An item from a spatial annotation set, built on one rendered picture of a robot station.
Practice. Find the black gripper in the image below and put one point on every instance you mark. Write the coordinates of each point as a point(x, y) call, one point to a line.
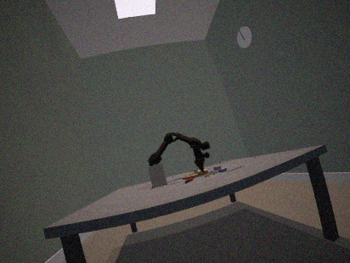
point(199, 160)

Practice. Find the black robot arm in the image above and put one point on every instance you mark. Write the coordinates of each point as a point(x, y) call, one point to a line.
point(193, 142)

